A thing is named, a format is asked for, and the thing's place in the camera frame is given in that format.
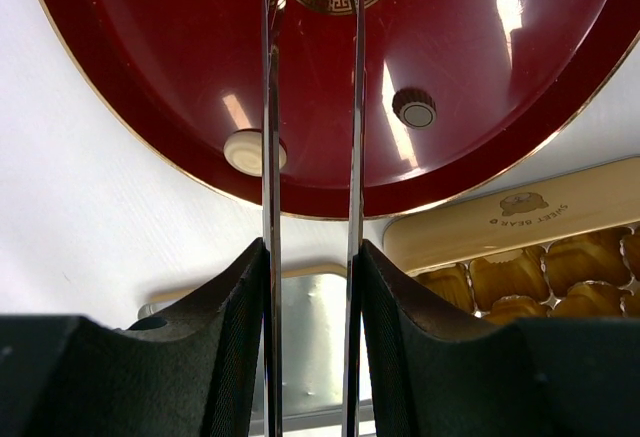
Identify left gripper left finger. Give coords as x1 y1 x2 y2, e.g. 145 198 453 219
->
74 238 266 436

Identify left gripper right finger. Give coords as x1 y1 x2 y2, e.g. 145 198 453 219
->
359 241 550 436

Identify silver tin lid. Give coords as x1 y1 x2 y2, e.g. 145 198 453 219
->
138 263 376 436

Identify gold chocolate box tray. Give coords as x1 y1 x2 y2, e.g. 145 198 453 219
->
383 157 639 325

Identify white oval chocolate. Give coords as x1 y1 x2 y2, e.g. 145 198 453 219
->
223 129 263 177

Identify red round plate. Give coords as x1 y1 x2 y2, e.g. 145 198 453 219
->
40 0 639 220

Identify silver metal tongs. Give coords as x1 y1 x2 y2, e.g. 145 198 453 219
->
261 0 366 436

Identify dark round chocolate cup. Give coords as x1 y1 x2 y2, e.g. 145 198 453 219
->
392 87 437 129

